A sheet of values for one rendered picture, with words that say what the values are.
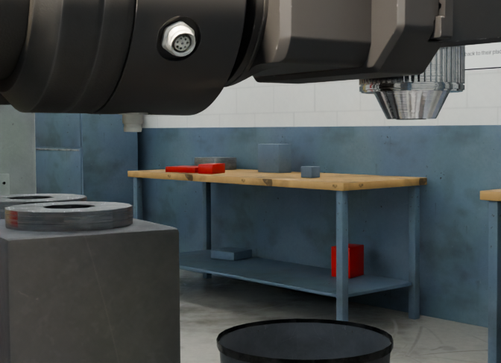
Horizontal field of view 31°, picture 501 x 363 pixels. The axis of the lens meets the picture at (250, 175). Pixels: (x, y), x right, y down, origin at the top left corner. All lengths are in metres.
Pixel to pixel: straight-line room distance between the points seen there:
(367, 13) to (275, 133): 6.32
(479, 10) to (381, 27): 0.07
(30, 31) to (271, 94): 6.44
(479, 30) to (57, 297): 0.33
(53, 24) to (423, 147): 5.47
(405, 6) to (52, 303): 0.34
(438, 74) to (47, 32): 0.18
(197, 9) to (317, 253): 6.12
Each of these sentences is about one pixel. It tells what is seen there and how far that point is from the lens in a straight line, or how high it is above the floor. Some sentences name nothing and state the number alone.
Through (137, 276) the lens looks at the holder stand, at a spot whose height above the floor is 1.09.
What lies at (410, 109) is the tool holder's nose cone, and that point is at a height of 1.20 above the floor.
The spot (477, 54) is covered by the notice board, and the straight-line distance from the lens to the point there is 5.53.
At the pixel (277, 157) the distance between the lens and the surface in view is 6.18.
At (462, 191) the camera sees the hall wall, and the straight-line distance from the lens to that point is 5.57.
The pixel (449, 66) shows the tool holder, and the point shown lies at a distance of 0.40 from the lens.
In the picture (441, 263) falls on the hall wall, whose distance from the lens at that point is 5.71.
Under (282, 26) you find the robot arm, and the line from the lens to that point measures 0.33.
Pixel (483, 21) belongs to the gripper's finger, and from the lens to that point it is 0.40.
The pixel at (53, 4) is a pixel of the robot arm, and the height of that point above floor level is 1.23.
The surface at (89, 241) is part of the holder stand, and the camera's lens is 0.60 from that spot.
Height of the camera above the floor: 1.19
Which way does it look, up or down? 3 degrees down
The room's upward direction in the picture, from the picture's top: straight up
